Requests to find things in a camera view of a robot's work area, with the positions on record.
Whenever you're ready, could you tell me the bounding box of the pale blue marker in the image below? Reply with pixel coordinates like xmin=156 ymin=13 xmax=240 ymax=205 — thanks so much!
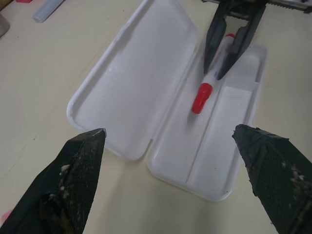
xmin=33 ymin=0 xmax=65 ymax=23

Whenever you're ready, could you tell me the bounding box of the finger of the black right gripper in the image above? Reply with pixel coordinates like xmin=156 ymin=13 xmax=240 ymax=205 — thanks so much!
xmin=203 ymin=0 xmax=233 ymax=75
xmin=216 ymin=4 xmax=267 ymax=81

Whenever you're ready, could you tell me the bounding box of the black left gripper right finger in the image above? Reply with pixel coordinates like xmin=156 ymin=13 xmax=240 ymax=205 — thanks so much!
xmin=231 ymin=123 xmax=312 ymax=234

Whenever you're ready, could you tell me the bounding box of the grey rounded object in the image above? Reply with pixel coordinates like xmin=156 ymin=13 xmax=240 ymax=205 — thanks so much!
xmin=0 ymin=13 xmax=11 ymax=38

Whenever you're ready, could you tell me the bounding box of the red capped white marker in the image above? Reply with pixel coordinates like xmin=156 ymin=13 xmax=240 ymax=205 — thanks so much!
xmin=191 ymin=33 xmax=236 ymax=116

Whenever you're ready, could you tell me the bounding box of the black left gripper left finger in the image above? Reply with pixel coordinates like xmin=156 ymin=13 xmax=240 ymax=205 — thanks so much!
xmin=0 ymin=128 xmax=108 ymax=234

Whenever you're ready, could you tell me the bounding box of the white plastic pencil case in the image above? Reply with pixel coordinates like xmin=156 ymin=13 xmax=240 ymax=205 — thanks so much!
xmin=66 ymin=0 xmax=268 ymax=202

